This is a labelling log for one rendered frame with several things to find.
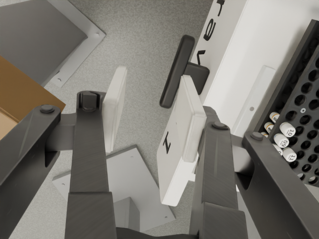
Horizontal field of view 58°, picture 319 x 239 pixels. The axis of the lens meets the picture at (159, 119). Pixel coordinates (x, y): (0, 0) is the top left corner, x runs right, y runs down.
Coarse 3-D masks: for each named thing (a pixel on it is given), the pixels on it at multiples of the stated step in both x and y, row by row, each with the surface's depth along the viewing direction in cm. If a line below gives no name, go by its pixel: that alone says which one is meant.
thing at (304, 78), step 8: (312, 56) 29; (312, 64) 29; (304, 72) 30; (304, 80) 30; (312, 80) 30; (296, 88) 30; (312, 88) 30; (296, 96) 30; (304, 96) 30; (288, 104) 31; (296, 104) 31; (304, 104) 31; (296, 112) 31; (280, 120) 32; (288, 120) 32; (296, 120) 32; (272, 128) 32; (272, 136) 32
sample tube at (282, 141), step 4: (268, 124) 34; (272, 124) 34; (268, 128) 34; (268, 132) 34; (276, 136) 32; (280, 136) 32; (284, 136) 32; (276, 140) 32; (280, 140) 31; (284, 140) 31; (288, 140) 31; (280, 144) 31; (284, 144) 31
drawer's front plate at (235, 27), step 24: (216, 0) 32; (240, 0) 25; (264, 0) 23; (216, 24) 30; (240, 24) 24; (216, 48) 28; (240, 48) 25; (216, 72) 26; (216, 96) 27; (168, 144) 36; (168, 168) 33; (192, 168) 30; (168, 192) 31
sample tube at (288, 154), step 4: (284, 148) 33; (288, 148) 33; (284, 152) 33; (288, 152) 32; (292, 152) 32; (284, 156) 33; (288, 156) 32; (292, 156) 32; (296, 156) 32; (288, 160) 32; (292, 160) 32
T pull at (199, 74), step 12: (180, 48) 26; (192, 48) 26; (180, 60) 27; (180, 72) 27; (192, 72) 27; (204, 72) 27; (168, 84) 28; (204, 84) 28; (168, 96) 28; (168, 108) 29
